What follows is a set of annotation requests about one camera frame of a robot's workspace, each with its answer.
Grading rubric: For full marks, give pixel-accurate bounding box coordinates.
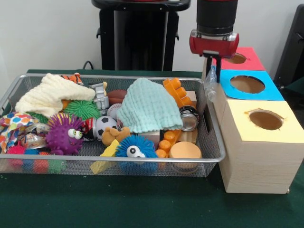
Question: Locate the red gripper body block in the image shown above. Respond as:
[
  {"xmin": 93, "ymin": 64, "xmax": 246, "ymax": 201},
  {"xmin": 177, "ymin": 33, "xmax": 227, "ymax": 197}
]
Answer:
[{"xmin": 189, "ymin": 29, "xmax": 240, "ymax": 59}]

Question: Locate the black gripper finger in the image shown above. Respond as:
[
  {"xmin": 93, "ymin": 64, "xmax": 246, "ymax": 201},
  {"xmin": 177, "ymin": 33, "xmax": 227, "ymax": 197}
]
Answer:
[
  {"xmin": 206, "ymin": 56, "xmax": 214, "ymax": 77},
  {"xmin": 215, "ymin": 58, "xmax": 223, "ymax": 83}
]

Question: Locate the crushed clear plastic bottle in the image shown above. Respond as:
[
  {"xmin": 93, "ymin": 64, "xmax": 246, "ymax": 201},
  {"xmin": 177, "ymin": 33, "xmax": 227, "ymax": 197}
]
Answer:
[{"xmin": 205, "ymin": 66, "xmax": 219, "ymax": 103}]

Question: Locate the light blue muslin cloth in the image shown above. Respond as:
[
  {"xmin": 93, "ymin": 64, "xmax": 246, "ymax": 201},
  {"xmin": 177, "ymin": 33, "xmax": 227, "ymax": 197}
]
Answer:
[{"xmin": 116, "ymin": 77, "xmax": 183, "ymax": 133}]

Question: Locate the wooden box with three holes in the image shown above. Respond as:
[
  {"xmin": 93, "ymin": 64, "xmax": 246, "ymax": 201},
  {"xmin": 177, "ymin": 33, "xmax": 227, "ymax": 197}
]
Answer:
[{"xmin": 201, "ymin": 47, "xmax": 304, "ymax": 194}]

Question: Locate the shallow mesh bin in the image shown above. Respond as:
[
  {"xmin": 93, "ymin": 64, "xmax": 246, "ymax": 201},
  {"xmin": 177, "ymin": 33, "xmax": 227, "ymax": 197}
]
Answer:
[{"xmin": 0, "ymin": 73, "xmax": 226, "ymax": 178}]

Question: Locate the orange plastic toy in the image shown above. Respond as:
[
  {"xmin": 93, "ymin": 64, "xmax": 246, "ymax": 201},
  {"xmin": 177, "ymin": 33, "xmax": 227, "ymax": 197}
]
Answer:
[{"xmin": 162, "ymin": 77, "xmax": 198, "ymax": 109}]

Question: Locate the black chair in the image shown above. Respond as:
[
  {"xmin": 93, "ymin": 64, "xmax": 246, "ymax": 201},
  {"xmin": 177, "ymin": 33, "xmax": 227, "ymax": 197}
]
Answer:
[{"xmin": 273, "ymin": 3, "xmax": 304, "ymax": 90}]

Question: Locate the orange toy burger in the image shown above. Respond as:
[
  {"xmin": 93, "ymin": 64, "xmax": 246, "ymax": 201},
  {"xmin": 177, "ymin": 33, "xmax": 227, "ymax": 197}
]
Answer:
[{"xmin": 169, "ymin": 141, "xmax": 202, "ymax": 174}]

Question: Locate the blue spiky ball with eyes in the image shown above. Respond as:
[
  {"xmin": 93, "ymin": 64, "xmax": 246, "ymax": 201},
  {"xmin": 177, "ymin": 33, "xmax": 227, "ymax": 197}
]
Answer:
[{"xmin": 115, "ymin": 134, "xmax": 159, "ymax": 173}]

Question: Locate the brown plush bear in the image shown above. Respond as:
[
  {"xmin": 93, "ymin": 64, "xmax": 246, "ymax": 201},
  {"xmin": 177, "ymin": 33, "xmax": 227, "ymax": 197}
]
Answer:
[{"xmin": 101, "ymin": 126, "xmax": 131, "ymax": 146}]

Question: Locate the black and white soccer ball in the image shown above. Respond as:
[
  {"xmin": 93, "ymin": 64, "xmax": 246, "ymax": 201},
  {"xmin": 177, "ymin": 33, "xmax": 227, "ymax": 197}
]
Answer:
[{"xmin": 95, "ymin": 115, "xmax": 118, "ymax": 139}]

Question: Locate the green spiky ball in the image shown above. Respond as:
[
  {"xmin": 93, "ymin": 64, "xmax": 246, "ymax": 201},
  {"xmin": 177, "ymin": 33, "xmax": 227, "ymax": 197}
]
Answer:
[{"xmin": 63, "ymin": 99, "xmax": 102, "ymax": 121}]

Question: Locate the dark green tablecloth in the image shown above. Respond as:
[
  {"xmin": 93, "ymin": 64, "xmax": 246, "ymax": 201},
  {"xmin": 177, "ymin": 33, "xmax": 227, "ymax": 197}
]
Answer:
[{"xmin": 0, "ymin": 68, "xmax": 304, "ymax": 228}]

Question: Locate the purple spiky monster toy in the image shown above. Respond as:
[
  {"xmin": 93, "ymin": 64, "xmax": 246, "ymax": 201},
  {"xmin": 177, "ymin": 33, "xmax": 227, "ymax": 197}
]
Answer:
[{"xmin": 44, "ymin": 113, "xmax": 84, "ymax": 155}]

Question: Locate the cream muslin cloth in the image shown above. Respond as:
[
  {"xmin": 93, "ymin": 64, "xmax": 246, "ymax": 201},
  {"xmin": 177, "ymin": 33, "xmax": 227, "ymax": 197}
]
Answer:
[{"xmin": 14, "ymin": 73, "xmax": 95, "ymax": 117}]

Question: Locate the polka dot cloth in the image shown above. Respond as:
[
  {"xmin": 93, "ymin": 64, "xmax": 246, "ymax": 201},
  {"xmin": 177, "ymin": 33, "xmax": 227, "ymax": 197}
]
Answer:
[{"xmin": 0, "ymin": 111, "xmax": 40, "ymax": 152}]

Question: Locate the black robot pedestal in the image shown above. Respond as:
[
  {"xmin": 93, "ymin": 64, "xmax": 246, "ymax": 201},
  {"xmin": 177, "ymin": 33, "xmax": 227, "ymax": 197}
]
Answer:
[{"xmin": 91, "ymin": 0, "xmax": 192, "ymax": 71}]

